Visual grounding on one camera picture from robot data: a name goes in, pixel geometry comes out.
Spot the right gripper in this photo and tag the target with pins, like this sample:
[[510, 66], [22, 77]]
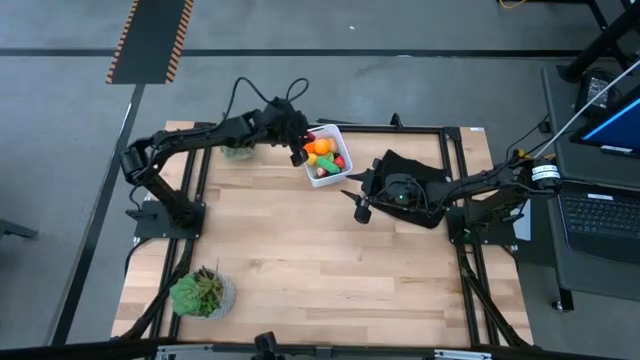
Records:
[[400, 190]]

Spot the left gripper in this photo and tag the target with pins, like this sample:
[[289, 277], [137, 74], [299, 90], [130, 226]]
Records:
[[282, 122]]

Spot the orange toy tangerine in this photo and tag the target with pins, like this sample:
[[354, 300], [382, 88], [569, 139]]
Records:
[[309, 148]]

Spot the round orange toy fruit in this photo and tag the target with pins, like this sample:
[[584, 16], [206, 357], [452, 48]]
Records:
[[322, 146]]

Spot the yellow toy lemon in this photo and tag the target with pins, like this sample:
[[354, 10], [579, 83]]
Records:
[[312, 159]]

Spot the green toy cucumber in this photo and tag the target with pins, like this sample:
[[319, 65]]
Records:
[[328, 165]]

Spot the pink toy fruit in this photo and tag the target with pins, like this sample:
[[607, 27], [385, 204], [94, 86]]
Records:
[[321, 172]]

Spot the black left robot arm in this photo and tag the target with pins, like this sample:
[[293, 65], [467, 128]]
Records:
[[175, 137]]

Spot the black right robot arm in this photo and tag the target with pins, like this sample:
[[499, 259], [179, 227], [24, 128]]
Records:
[[475, 185]]

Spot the white perforated plastic basket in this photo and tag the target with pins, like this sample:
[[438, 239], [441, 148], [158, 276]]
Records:
[[330, 181]]

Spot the black cloth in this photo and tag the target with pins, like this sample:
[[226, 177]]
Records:
[[415, 162]]

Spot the pale green plant in pot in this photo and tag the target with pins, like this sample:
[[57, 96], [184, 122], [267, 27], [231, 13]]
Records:
[[237, 152]]

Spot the black mat with orange stripes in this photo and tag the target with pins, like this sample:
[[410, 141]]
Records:
[[150, 40]]

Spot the green succulent in patterned pot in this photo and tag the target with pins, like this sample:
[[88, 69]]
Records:
[[200, 295]]

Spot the white rod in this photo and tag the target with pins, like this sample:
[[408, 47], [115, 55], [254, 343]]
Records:
[[580, 114]]

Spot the black cart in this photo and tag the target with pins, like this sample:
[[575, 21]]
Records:
[[590, 280]]

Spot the black power adapter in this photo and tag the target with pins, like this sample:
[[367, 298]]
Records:
[[595, 90]]

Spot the monitor with blue screen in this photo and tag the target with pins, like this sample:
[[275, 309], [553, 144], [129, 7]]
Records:
[[620, 125]]

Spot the black stand leg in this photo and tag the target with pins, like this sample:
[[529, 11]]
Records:
[[600, 45]]

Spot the black chair base leg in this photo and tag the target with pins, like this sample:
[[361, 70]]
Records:
[[15, 230]]

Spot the black aluminium table frame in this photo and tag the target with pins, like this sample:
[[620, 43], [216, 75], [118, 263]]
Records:
[[380, 128]]

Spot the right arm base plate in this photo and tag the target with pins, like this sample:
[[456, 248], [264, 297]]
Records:
[[495, 238]]

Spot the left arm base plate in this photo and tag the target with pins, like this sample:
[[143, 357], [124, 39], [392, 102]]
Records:
[[150, 228]]

